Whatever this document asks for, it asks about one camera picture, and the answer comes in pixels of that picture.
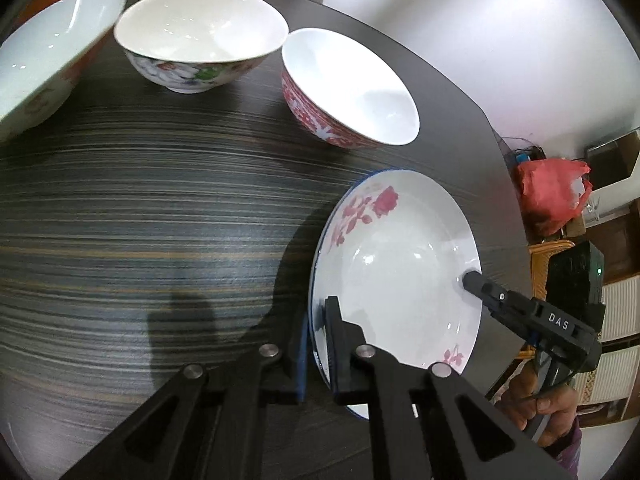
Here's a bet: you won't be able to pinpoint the white slatted cabinet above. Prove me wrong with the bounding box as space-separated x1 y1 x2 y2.
575 274 640 413

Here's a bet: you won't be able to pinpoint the large white bowl orange print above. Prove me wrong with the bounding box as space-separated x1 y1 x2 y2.
0 0 127 143

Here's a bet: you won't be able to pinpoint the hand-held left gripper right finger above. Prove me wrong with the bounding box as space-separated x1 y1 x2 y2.
324 295 577 480

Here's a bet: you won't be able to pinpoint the red patterned white bowl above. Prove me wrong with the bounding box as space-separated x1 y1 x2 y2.
281 28 420 150

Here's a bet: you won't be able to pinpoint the white plate with pink flowers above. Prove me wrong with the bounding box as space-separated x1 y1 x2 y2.
308 169 483 420

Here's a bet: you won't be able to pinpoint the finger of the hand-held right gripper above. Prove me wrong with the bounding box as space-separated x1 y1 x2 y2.
462 270 542 342

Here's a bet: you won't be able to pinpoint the wicker chair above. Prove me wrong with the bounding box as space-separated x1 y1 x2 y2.
527 239 577 302

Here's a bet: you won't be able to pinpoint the person's right forearm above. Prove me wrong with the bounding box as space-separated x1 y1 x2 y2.
542 417 582 467

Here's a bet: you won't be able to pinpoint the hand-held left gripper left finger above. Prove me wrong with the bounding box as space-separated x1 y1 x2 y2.
60 305 308 480

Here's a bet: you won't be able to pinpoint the floral white bowl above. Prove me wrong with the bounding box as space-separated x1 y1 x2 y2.
114 0 290 94

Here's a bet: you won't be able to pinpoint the red plastic bag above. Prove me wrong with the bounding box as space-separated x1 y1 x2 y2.
515 157 594 237

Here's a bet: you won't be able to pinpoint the tangled cables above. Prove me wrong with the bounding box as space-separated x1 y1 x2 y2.
497 132 548 167

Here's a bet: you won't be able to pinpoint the grey framed box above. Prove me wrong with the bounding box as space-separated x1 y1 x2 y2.
584 129 640 192

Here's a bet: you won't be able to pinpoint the person's right hand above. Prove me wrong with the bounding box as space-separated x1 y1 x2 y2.
499 359 581 461

